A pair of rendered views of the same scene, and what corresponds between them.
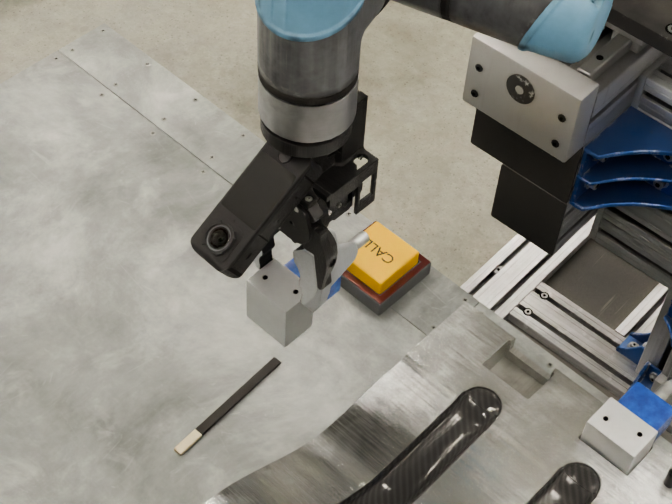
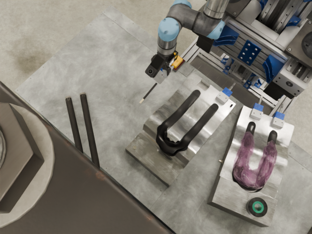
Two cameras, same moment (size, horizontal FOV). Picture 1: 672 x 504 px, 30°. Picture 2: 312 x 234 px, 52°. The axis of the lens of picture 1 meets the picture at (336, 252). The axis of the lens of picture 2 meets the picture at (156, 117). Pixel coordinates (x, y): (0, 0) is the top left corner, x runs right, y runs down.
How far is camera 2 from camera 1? 0.48 m
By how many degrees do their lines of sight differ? 20
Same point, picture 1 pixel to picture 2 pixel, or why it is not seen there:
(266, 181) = (158, 60)
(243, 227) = (154, 69)
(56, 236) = (109, 58)
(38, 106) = (100, 27)
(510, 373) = (201, 85)
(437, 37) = not seen: outside the picture
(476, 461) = (196, 104)
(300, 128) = (165, 53)
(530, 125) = not seen: hidden behind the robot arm
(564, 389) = (212, 88)
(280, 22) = (163, 38)
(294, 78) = (165, 46)
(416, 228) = not seen: hidden behind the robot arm
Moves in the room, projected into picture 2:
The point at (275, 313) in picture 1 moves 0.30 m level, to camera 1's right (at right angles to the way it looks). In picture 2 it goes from (158, 79) to (222, 80)
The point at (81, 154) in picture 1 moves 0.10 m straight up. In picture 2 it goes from (111, 38) to (109, 27)
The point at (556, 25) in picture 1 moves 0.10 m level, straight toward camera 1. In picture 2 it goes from (213, 35) to (209, 57)
